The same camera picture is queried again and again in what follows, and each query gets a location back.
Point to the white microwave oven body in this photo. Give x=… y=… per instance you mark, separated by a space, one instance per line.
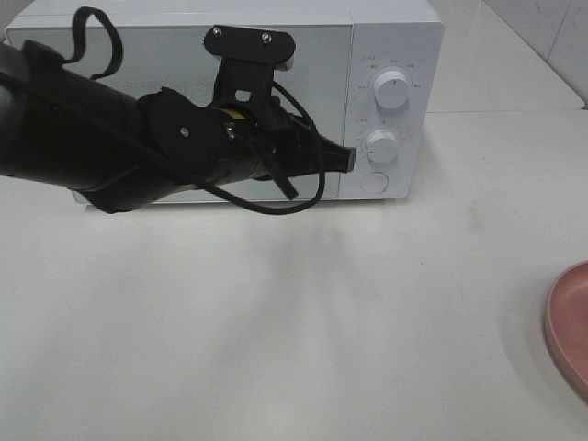
x=406 y=34

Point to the white microwave door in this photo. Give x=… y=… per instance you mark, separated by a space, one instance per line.
x=176 y=58

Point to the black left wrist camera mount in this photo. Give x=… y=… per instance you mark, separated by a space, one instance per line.
x=248 y=59

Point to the pink round plate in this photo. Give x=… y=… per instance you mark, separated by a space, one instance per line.
x=565 y=326

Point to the round white door-release button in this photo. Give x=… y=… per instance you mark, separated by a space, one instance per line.
x=374 y=182

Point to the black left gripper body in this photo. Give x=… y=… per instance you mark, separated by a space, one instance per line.
x=227 y=145

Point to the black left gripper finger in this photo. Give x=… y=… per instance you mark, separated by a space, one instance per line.
x=334 y=158

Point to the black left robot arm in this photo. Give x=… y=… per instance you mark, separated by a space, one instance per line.
x=123 y=153

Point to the upper white power knob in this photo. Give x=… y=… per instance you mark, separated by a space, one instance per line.
x=392 y=88

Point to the white timer knob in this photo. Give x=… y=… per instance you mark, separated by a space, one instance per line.
x=382 y=146

